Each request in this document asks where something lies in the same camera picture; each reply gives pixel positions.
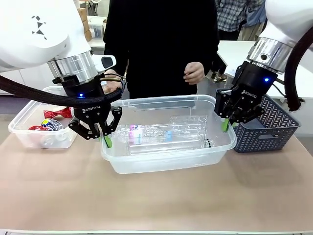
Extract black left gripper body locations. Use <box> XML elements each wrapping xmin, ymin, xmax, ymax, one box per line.
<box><xmin>60</xmin><ymin>75</ymin><xmax>112</xmax><ymax>126</ymax></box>

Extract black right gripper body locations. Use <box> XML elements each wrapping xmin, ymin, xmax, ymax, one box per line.
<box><xmin>231</xmin><ymin>60</ymin><xmax>279</xmax><ymax>109</ymax></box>

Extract clear bottle pink label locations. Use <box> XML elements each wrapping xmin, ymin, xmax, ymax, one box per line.
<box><xmin>114</xmin><ymin>123</ymin><xmax>157</xmax><ymax>148</ymax></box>

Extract crushed red snack wrappers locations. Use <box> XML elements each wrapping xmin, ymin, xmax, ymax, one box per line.
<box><xmin>43</xmin><ymin>107</ymin><xmax>74</xmax><ymax>120</ymax></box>

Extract blue yellow crushed can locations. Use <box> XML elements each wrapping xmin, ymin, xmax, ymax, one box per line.
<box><xmin>40</xmin><ymin>118</ymin><xmax>65</xmax><ymax>132</ymax></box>

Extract clear plastic container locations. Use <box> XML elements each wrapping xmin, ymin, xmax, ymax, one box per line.
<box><xmin>169</xmin><ymin>114</ymin><xmax>209</xmax><ymax>142</ymax></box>

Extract clear plastic bin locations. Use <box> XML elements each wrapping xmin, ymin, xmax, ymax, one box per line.
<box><xmin>100</xmin><ymin>94</ymin><xmax>237</xmax><ymax>175</ymax></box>
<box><xmin>8</xmin><ymin>85</ymin><xmax>78</xmax><ymax>149</ymax></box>

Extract clear bottle blue label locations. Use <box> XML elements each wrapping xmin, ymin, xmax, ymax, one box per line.
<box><xmin>126</xmin><ymin>129</ymin><xmax>205</xmax><ymax>157</ymax></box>

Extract dark grey woven basket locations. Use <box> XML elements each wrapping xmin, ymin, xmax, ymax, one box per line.
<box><xmin>231</xmin><ymin>94</ymin><xmax>302</xmax><ymax>154</ymax></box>

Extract person's right hand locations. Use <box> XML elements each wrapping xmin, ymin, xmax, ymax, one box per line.
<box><xmin>101</xmin><ymin>81</ymin><xmax>123</xmax><ymax>95</ymax></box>

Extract person's left hand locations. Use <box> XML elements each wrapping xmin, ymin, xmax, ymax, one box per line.
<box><xmin>182</xmin><ymin>62</ymin><xmax>206</xmax><ymax>86</ymax></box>

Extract white side table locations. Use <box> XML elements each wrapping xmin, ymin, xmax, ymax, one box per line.
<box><xmin>216</xmin><ymin>40</ymin><xmax>313</xmax><ymax>100</ymax></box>

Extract white background table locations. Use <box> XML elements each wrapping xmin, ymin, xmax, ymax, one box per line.
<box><xmin>87</xmin><ymin>38</ymin><xmax>106</xmax><ymax>49</ymax></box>

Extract bystander in plaid shirt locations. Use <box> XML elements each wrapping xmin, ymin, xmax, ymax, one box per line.
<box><xmin>214</xmin><ymin>0</ymin><xmax>267</xmax><ymax>42</ymax></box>

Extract clear storage box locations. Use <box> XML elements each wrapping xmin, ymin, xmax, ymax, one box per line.
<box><xmin>87</xmin><ymin>15</ymin><xmax>108</xmax><ymax>40</ymax></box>

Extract person in black clothes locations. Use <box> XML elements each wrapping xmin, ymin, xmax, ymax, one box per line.
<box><xmin>102</xmin><ymin>0</ymin><xmax>220</xmax><ymax>100</ymax></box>

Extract thin black camera cable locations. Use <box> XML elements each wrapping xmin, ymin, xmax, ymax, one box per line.
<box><xmin>99</xmin><ymin>72</ymin><xmax>127</xmax><ymax>94</ymax></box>

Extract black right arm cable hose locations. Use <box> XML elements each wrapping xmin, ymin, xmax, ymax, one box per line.
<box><xmin>284</xmin><ymin>25</ymin><xmax>313</xmax><ymax>113</ymax></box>

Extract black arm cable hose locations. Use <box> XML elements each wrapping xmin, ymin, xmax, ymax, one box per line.
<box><xmin>0</xmin><ymin>74</ymin><xmax>123</xmax><ymax>109</ymax></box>
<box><xmin>284</xmin><ymin>25</ymin><xmax>313</xmax><ymax>113</ymax></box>

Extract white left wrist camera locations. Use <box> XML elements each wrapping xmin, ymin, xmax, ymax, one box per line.
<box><xmin>92</xmin><ymin>54</ymin><xmax>117</xmax><ymax>71</ymax></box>

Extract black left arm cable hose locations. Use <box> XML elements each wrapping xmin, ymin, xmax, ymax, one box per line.
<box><xmin>0</xmin><ymin>74</ymin><xmax>123</xmax><ymax>109</ymax></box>

